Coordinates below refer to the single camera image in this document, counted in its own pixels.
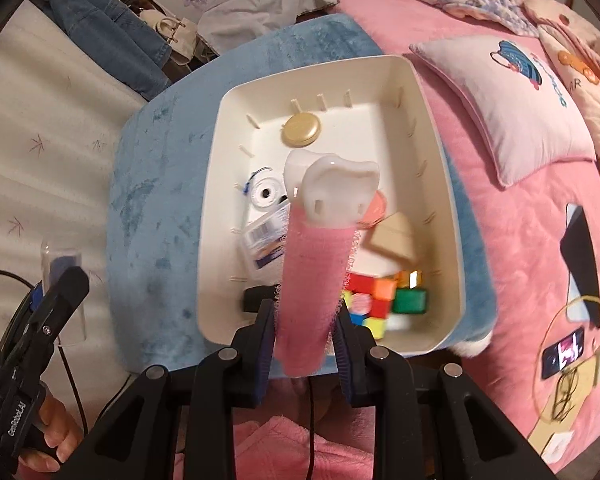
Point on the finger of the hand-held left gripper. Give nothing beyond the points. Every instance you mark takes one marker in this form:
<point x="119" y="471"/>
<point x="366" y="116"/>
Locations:
<point x="36" y="302"/>
<point x="67" y="300"/>

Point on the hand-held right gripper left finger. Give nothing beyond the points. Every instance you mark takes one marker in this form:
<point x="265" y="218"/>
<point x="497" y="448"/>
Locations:
<point x="265" y="355"/>

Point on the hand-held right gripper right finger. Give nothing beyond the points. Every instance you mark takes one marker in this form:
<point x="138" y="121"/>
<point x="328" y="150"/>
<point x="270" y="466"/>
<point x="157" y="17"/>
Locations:
<point x="345" y="360"/>

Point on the colourful puzzle cube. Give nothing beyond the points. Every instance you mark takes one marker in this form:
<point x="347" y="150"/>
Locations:
<point x="380" y="305"/>

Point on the green gold small bottle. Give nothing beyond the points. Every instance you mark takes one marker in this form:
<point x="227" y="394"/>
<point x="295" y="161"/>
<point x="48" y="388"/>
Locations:
<point x="410" y="300"/>

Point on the clear plastic box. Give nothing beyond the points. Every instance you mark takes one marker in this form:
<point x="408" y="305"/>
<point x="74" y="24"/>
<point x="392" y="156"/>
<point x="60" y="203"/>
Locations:
<point x="262" y="240"/>

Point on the white fishtail plastic tool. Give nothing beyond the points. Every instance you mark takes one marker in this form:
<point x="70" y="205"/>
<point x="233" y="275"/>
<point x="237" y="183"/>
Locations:
<point x="257" y="203"/>

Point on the gold round compact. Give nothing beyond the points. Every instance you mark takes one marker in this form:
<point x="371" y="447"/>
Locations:
<point x="301" y="129"/>

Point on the white plastic bin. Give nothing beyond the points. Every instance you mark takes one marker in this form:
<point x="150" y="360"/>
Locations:
<point x="360" y="90"/>

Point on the person's left hand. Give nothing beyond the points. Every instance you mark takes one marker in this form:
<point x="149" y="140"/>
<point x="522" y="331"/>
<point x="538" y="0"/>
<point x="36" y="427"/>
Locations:
<point x="60" y="430"/>

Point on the pink fleece clothing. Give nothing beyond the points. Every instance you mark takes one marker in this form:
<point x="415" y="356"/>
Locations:
<point x="280" y="450"/>

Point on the blue plush mat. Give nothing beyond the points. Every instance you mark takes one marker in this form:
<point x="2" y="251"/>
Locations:
<point x="155" y="185"/>

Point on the pink bed sheet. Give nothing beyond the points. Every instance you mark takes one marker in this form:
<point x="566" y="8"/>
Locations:
<point x="505" y="270"/>

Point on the smartphone with lit screen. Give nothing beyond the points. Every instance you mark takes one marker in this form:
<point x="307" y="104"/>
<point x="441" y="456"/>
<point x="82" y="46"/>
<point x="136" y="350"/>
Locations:
<point x="562" y="355"/>

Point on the black rimmed glasses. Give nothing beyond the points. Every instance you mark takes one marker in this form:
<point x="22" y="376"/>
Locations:
<point x="566" y="400"/>

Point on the beige paper bag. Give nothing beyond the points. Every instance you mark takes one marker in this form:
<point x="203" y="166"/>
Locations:
<point x="592" y="390"/>

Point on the black tablet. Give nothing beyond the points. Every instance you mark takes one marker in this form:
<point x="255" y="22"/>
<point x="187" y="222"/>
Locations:
<point x="582" y="250"/>

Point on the blue denim jacket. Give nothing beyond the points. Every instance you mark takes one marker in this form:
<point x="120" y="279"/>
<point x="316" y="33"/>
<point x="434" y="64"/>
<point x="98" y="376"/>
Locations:
<point x="105" y="25"/>

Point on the white handbag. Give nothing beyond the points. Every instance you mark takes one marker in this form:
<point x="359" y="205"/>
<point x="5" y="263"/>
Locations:
<point x="172" y="35"/>

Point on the pink printed pillow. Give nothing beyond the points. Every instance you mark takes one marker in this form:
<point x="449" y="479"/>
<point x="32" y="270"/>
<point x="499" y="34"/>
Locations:
<point x="510" y="105"/>

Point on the grey cloth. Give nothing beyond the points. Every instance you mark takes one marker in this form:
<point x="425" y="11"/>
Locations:
<point x="260" y="15"/>

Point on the pink cartoon quilt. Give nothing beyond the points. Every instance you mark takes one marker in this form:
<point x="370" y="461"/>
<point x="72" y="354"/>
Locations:
<point x="580" y="70"/>

